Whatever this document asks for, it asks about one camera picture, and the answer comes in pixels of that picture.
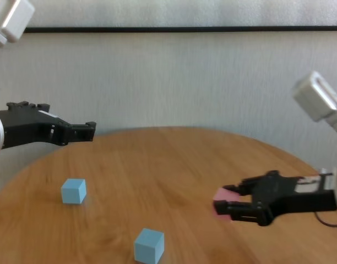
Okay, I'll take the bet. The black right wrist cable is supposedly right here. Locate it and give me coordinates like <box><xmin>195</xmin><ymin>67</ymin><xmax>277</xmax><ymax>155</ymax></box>
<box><xmin>314</xmin><ymin>211</ymin><xmax>337</xmax><ymax>229</ymax></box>

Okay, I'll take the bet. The pink cube block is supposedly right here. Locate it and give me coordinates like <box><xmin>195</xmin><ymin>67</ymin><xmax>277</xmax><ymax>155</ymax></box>
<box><xmin>212</xmin><ymin>188</ymin><xmax>241</xmax><ymax>223</ymax></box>

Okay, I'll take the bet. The light blue cube block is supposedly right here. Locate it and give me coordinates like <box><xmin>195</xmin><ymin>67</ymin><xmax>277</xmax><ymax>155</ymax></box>
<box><xmin>134</xmin><ymin>227</ymin><xmax>165</xmax><ymax>264</ymax></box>
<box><xmin>61</xmin><ymin>178</ymin><xmax>87</xmax><ymax>205</ymax></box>

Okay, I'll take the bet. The black wall rail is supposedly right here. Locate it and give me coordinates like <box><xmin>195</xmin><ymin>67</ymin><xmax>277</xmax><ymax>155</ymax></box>
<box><xmin>24</xmin><ymin>26</ymin><xmax>337</xmax><ymax>34</ymax></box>

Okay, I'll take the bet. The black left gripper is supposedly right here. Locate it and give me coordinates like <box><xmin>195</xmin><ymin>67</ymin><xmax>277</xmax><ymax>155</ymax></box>
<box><xmin>0</xmin><ymin>101</ymin><xmax>97</xmax><ymax>151</ymax></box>

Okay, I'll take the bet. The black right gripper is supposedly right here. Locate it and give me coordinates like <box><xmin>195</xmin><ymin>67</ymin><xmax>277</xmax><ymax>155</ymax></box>
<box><xmin>214</xmin><ymin>170</ymin><xmax>337</xmax><ymax>227</ymax></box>

